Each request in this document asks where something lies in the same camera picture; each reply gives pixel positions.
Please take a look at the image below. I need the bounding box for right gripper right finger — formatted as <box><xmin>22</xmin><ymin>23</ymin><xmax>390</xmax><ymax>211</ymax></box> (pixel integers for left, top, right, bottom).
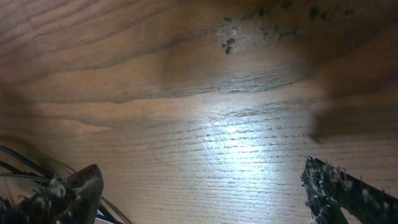
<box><xmin>301</xmin><ymin>156</ymin><xmax>397</xmax><ymax>223</ymax></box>

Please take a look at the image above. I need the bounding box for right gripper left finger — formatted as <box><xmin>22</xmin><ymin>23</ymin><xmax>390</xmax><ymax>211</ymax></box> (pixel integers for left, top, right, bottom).
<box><xmin>1</xmin><ymin>164</ymin><xmax>104</xmax><ymax>224</ymax></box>

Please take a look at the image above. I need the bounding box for black usb cable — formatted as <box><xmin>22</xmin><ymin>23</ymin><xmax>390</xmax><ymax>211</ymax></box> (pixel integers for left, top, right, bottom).
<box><xmin>0</xmin><ymin>144</ymin><xmax>133</xmax><ymax>224</ymax></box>

